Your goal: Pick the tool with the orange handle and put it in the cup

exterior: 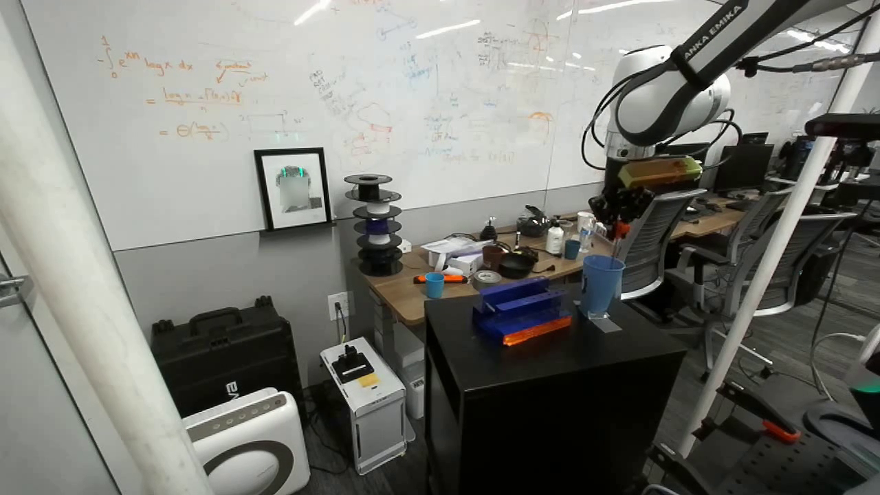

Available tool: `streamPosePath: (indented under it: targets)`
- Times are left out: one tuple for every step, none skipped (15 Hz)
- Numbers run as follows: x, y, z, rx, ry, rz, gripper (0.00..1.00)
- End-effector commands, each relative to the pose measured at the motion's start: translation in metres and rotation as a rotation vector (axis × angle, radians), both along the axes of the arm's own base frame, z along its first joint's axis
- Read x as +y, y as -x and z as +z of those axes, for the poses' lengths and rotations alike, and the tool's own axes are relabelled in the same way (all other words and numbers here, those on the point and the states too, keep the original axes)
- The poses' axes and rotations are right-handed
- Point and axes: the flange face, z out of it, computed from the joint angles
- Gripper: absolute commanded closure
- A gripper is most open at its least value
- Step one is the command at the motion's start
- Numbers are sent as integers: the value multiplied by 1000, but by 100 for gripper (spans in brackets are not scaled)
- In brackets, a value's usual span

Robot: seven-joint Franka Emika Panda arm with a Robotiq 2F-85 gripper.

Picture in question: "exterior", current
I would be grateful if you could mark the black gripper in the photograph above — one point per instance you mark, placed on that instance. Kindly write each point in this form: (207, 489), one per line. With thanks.
(620, 193)

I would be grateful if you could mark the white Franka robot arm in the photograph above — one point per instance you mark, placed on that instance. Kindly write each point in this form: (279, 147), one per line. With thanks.
(676, 83)

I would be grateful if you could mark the blue plastic cup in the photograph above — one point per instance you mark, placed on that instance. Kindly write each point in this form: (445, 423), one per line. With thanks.
(601, 284)

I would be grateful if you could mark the blue tool holder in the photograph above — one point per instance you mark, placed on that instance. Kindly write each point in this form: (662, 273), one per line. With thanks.
(517, 306)

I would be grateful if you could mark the orange tool on desk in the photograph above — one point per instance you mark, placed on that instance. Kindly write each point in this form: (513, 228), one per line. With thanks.
(442, 279)

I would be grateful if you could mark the small blue cup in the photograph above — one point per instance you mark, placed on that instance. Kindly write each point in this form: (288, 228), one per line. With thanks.
(434, 286)

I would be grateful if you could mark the grey mesh office chair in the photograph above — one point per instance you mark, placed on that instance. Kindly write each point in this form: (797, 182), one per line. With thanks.
(650, 237)

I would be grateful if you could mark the white bottle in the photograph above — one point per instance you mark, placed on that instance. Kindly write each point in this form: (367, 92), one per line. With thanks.
(552, 239)

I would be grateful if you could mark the black kettle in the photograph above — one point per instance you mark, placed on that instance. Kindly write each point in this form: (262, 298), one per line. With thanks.
(532, 222)

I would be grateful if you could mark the small grey flat piece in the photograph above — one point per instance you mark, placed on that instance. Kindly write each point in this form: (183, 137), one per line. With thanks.
(602, 321)

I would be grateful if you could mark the black bowl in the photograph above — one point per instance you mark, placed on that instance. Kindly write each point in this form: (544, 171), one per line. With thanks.
(514, 265)

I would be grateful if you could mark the black computer monitor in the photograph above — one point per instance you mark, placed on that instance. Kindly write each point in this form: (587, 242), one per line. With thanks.
(742, 162)

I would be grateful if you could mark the thin white stand pole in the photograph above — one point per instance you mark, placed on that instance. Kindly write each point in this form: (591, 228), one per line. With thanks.
(760, 284)

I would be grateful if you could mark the white cardboard box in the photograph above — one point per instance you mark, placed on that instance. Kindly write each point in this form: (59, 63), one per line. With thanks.
(452, 247)

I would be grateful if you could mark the black cabinet table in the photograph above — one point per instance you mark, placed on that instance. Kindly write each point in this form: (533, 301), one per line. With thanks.
(551, 402)

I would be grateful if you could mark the grey office chair with armrests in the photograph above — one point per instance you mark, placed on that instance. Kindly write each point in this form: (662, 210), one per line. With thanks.
(805, 247)

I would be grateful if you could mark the wooden desk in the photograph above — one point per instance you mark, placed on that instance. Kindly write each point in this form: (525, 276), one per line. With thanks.
(401, 291)

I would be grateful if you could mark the stack of filament spools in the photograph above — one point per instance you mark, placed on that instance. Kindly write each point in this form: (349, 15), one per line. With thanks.
(375, 222)

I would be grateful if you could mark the white cylindrical container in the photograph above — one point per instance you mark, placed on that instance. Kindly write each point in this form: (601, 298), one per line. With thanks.
(415, 396)

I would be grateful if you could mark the large whiteboard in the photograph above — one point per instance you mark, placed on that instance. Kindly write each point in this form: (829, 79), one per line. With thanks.
(367, 92)

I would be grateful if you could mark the black charger device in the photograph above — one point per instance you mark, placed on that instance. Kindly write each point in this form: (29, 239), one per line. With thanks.
(353, 364)

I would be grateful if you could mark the white box unit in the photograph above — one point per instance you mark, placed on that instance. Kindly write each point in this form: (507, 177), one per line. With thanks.
(371, 413)

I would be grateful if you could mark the black framed portrait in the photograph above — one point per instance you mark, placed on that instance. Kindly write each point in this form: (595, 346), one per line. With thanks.
(293, 187)

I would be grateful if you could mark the black hard carrying case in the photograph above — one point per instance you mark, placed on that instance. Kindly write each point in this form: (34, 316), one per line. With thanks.
(224, 353)

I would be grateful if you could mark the white air purifier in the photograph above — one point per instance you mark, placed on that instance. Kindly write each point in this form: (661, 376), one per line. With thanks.
(247, 444)

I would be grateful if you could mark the thick white pole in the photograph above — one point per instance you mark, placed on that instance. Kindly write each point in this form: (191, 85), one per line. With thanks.
(82, 291)

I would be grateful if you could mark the tan wrist camera box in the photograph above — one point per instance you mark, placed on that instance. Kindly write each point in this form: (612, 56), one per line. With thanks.
(661, 171)

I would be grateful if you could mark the black camera on stand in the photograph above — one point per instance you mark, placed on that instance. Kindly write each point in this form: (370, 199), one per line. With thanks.
(843, 123)

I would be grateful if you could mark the white wall outlet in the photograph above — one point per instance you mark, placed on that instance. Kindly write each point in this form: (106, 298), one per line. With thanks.
(337, 306)

